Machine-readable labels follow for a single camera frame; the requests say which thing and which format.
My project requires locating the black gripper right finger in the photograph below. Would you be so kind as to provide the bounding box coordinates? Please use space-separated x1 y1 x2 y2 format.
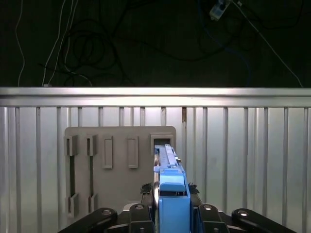
188 182 296 233

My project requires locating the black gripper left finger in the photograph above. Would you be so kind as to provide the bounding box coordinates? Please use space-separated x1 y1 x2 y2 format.
57 183 154 233

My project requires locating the grey parts rack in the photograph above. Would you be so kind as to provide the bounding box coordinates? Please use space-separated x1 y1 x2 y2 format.
64 125 177 219

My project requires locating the blue floor cable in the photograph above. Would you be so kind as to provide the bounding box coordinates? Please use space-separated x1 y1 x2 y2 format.
194 0 252 87

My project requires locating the black floor cable tangle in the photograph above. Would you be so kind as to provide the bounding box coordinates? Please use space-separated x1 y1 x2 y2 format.
38 0 243 87

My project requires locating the thin white cable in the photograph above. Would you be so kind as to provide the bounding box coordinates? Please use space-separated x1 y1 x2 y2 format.
42 0 82 87
14 0 28 87

